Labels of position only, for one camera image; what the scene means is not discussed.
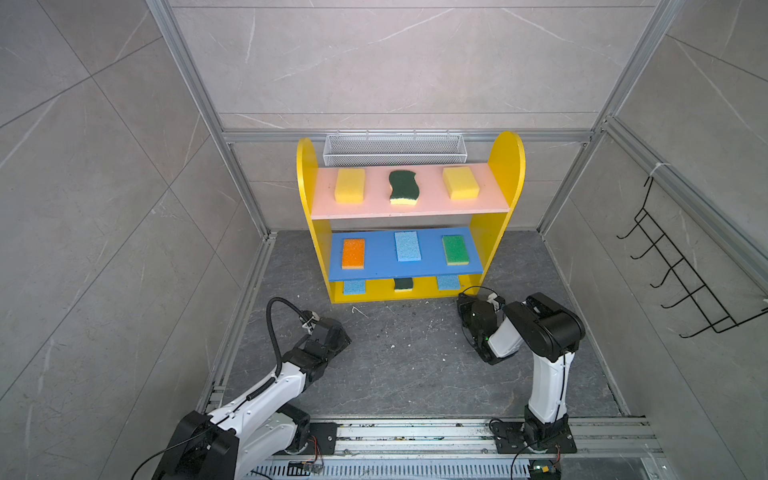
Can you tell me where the blue sponge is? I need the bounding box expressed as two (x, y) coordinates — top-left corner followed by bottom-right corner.
(436, 275), (461, 291)
(343, 280), (366, 296)
(394, 231), (422, 262)

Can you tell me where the bright green sponge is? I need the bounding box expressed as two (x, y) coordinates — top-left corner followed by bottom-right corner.
(442, 235), (470, 266)

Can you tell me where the dark green sponge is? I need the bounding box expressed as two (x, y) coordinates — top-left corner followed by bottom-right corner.
(389, 170), (420, 206)
(394, 278), (414, 292)

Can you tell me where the orange sponge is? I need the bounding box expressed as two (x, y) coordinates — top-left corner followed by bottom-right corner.
(341, 238), (365, 270)

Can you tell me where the yellow sponge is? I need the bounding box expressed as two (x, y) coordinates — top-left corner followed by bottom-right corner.
(442, 166), (480, 201)
(334, 168), (366, 205)

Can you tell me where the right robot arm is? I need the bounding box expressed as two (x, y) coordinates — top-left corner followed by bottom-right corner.
(457, 290), (586, 450)

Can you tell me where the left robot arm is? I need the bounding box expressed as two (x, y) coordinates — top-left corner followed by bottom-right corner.
(152, 318), (351, 479)

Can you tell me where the yellow shelf with coloured boards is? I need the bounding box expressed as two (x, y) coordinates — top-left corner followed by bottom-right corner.
(296, 132), (526, 304)

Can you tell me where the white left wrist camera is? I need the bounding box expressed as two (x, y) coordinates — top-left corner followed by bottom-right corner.
(300, 310), (320, 335)

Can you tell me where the black corrugated cable left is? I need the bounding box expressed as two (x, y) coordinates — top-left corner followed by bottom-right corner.
(265, 296), (307, 379)

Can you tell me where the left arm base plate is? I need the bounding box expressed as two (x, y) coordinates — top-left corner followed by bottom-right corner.
(302, 422), (340, 457)

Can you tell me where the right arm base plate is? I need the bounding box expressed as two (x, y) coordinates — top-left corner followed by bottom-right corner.
(488, 415), (577, 454)

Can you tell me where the aluminium mounting rail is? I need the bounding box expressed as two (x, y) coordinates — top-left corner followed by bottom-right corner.
(161, 418), (661, 480)

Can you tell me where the white wire mesh basket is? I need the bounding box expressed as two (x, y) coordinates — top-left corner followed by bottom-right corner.
(323, 133), (468, 167)

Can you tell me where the black wire hook rack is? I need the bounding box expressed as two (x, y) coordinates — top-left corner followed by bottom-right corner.
(616, 176), (767, 339)

